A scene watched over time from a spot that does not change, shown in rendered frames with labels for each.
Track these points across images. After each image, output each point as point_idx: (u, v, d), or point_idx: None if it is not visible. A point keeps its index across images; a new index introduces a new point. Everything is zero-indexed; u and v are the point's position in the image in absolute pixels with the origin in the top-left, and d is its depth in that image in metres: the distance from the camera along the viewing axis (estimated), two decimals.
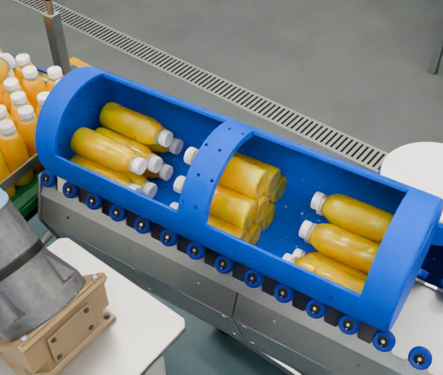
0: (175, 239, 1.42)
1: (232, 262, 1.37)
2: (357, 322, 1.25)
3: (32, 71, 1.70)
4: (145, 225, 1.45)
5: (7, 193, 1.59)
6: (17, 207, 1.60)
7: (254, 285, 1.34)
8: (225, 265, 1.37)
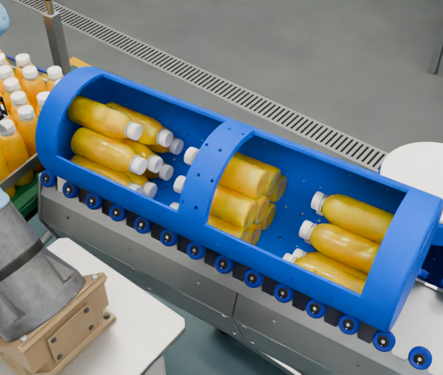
0: (175, 239, 1.42)
1: (232, 262, 1.37)
2: (357, 322, 1.25)
3: (32, 71, 1.70)
4: (145, 225, 1.45)
5: (7, 193, 1.59)
6: (17, 207, 1.60)
7: (254, 285, 1.34)
8: (225, 265, 1.37)
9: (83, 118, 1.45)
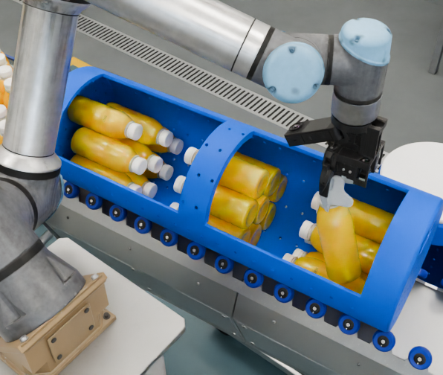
0: (175, 239, 1.42)
1: (232, 262, 1.37)
2: (357, 322, 1.25)
3: None
4: (145, 225, 1.45)
5: (356, 267, 1.18)
6: None
7: (254, 285, 1.34)
8: (225, 265, 1.37)
9: (83, 118, 1.45)
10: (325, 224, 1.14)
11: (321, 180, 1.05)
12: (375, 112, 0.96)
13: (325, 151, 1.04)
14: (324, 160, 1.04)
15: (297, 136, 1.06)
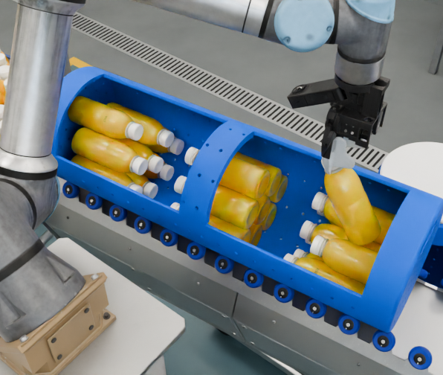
0: (175, 240, 1.42)
1: (232, 263, 1.37)
2: (357, 323, 1.25)
3: None
4: (145, 226, 1.45)
5: None
6: None
7: (253, 285, 1.34)
8: (225, 265, 1.37)
9: (84, 118, 1.45)
10: (329, 265, 1.22)
11: (324, 140, 1.07)
12: (378, 71, 0.97)
13: (328, 111, 1.05)
14: (327, 120, 1.06)
15: (300, 97, 1.08)
